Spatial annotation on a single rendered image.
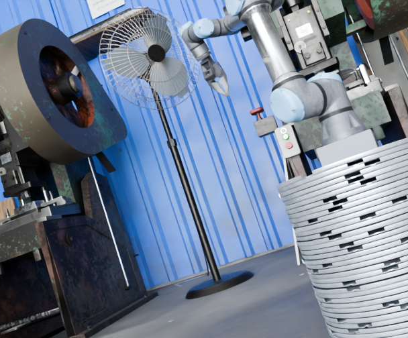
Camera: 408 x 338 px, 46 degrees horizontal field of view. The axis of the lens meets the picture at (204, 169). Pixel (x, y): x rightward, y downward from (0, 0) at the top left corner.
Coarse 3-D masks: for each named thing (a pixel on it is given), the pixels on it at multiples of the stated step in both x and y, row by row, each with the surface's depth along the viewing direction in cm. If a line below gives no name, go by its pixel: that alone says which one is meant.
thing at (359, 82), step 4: (356, 72) 232; (356, 76) 232; (372, 76) 229; (356, 80) 231; (360, 80) 230; (372, 80) 228; (380, 80) 227; (348, 84) 231; (352, 84) 231; (356, 84) 231; (360, 84) 231; (352, 88) 234
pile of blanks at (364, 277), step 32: (384, 160) 76; (288, 192) 86; (320, 192) 80; (352, 192) 77; (384, 192) 76; (320, 224) 81; (352, 224) 85; (384, 224) 75; (320, 256) 82; (352, 256) 77; (384, 256) 75; (320, 288) 88; (352, 288) 80; (384, 288) 75; (352, 320) 79; (384, 320) 78
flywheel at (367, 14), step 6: (354, 0) 266; (360, 0) 259; (366, 0) 253; (360, 6) 258; (366, 6) 254; (360, 12) 262; (366, 12) 252; (366, 18) 251; (372, 18) 236; (372, 24) 242
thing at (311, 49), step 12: (300, 12) 232; (312, 12) 231; (288, 24) 233; (300, 24) 232; (312, 24) 230; (300, 36) 232; (312, 36) 230; (300, 48) 230; (312, 48) 227; (324, 48) 229; (300, 60) 231; (312, 60) 227; (324, 60) 228
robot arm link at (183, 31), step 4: (188, 24) 207; (192, 24) 208; (180, 28) 208; (184, 28) 207; (188, 28) 206; (180, 32) 209; (184, 32) 208; (184, 36) 209; (188, 36) 206; (184, 40) 211; (188, 40) 209; (188, 44) 211; (192, 44) 210; (196, 44) 209; (200, 44) 210; (192, 48) 211
